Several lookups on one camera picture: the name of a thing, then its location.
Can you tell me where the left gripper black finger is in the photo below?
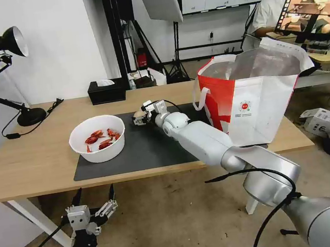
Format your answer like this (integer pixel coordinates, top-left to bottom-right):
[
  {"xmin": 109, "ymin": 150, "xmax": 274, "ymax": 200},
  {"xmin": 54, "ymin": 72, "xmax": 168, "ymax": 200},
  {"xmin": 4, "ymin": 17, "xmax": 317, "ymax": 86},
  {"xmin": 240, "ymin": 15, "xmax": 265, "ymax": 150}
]
[
  {"xmin": 92, "ymin": 183, "xmax": 121, "ymax": 227},
  {"xmin": 63, "ymin": 188, "xmax": 86, "ymax": 215}
]

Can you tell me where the red white takeout bag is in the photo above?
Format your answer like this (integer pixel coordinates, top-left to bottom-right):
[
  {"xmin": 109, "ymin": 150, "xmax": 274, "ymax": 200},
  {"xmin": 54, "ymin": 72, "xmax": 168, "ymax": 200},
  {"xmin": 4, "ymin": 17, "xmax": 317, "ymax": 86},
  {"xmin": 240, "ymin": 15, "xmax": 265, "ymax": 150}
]
[{"xmin": 185, "ymin": 31, "xmax": 325, "ymax": 153}]

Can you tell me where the black desk mat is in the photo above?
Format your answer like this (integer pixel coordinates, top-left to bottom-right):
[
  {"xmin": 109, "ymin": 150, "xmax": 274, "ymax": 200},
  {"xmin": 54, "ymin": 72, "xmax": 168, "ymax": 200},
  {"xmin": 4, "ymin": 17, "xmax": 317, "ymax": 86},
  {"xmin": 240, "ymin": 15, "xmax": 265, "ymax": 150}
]
[{"xmin": 66, "ymin": 94, "xmax": 269, "ymax": 182}]

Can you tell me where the black tissue box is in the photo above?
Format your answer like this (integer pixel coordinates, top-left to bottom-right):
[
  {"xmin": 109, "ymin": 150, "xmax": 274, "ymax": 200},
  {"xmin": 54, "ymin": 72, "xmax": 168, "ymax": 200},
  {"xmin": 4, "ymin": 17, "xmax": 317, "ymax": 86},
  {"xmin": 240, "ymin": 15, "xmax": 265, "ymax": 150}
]
[{"xmin": 86, "ymin": 77, "xmax": 127, "ymax": 106}]

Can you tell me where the white table leg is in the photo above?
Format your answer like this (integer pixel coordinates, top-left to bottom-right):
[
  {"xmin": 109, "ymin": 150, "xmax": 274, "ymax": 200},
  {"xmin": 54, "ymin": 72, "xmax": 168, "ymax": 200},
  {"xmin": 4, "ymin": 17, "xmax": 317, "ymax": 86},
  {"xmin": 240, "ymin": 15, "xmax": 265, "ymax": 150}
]
[
  {"xmin": 243, "ymin": 189, "xmax": 264, "ymax": 215},
  {"xmin": 6, "ymin": 193, "xmax": 75, "ymax": 247}
]

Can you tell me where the white tissue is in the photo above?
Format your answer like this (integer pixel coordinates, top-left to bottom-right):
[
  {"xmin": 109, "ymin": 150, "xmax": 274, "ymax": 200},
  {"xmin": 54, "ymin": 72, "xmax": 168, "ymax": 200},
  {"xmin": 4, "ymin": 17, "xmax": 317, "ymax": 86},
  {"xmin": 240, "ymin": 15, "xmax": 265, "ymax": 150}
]
[{"xmin": 96, "ymin": 78, "xmax": 117, "ymax": 88}]

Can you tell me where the large red crayfish shell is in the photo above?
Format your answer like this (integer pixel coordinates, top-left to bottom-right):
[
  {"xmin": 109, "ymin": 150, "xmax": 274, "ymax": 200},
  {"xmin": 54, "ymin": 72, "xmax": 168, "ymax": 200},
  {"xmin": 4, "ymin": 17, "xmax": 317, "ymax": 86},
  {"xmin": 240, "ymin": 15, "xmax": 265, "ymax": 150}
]
[{"xmin": 83, "ymin": 130, "xmax": 108, "ymax": 145}]

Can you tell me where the white plastic bowl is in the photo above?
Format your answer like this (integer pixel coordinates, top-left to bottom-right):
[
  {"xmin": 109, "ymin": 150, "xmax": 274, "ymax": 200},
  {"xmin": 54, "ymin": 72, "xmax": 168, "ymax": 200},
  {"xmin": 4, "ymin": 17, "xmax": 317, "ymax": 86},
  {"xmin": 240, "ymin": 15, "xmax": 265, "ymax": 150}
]
[{"xmin": 66, "ymin": 112, "xmax": 129, "ymax": 167}]

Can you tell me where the black red small box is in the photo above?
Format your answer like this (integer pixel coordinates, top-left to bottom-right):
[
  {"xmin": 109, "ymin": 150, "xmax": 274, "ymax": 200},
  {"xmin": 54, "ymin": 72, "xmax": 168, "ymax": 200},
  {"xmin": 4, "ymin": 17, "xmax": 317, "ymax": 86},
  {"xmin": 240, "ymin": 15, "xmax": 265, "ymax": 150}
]
[{"xmin": 136, "ymin": 51, "xmax": 150, "ymax": 70}]

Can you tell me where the black light stand tripod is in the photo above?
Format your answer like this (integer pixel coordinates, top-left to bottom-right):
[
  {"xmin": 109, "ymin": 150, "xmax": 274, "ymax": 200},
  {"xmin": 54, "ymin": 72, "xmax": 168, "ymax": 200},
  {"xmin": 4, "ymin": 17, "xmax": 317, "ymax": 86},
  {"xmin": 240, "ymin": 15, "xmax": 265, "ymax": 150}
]
[{"xmin": 158, "ymin": 20, "xmax": 193, "ymax": 84}]

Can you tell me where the black desk lamp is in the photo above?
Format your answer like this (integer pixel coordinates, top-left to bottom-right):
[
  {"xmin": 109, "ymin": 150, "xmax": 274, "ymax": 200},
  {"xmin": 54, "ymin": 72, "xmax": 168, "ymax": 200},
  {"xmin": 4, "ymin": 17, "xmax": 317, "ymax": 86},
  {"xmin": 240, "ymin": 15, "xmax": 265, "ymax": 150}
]
[{"xmin": 0, "ymin": 23, "xmax": 49, "ymax": 131}]

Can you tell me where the white cardboard box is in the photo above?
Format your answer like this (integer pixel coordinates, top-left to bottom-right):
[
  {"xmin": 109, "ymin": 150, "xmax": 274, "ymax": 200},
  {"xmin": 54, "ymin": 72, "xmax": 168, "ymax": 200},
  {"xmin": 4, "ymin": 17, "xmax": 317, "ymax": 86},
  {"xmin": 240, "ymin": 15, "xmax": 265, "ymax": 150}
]
[{"xmin": 300, "ymin": 106, "xmax": 330, "ymax": 143}]

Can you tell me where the black lamp power cable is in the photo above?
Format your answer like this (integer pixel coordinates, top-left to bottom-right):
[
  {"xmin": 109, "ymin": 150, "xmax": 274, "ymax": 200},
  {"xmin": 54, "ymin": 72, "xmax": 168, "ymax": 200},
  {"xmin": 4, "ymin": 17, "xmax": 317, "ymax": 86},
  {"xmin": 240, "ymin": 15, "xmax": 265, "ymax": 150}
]
[{"xmin": 0, "ymin": 96, "xmax": 69, "ymax": 141}]

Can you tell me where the black metal stand frame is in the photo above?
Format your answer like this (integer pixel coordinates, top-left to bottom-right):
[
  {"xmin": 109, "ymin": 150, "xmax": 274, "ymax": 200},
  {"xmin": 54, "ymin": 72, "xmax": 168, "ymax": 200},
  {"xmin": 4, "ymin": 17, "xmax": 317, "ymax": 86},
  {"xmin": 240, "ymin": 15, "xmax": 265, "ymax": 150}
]
[{"xmin": 99, "ymin": 0, "xmax": 148, "ymax": 80}]

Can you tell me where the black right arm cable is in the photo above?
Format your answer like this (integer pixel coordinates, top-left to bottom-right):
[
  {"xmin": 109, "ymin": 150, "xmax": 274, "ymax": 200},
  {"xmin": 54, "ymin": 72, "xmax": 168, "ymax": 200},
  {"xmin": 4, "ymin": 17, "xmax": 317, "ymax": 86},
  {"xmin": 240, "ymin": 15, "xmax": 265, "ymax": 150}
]
[{"xmin": 203, "ymin": 163, "xmax": 310, "ymax": 247}]

